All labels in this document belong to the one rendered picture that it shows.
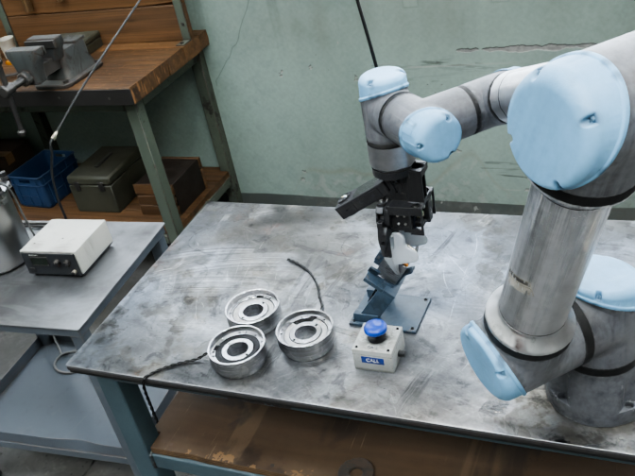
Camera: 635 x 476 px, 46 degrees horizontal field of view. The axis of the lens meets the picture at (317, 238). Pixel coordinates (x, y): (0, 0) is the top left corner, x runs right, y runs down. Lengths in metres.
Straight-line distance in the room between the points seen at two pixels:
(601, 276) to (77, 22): 2.56
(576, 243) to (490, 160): 2.09
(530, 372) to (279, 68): 2.17
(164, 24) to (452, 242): 1.76
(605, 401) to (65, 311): 1.25
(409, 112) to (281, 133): 2.08
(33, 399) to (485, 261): 1.50
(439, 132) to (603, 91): 0.39
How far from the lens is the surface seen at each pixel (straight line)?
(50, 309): 1.95
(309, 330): 1.38
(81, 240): 2.01
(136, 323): 1.57
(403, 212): 1.22
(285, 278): 1.56
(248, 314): 1.47
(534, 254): 0.87
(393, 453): 1.51
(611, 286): 1.08
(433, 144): 1.05
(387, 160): 1.18
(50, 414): 2.40
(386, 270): 1.34
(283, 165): 3.21
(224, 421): 1.65
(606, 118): 0.70
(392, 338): 1.29
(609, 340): 1.10
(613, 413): 1.19
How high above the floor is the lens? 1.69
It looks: 32 degrees down
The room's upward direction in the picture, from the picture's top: 12 degrees counter-clockwise
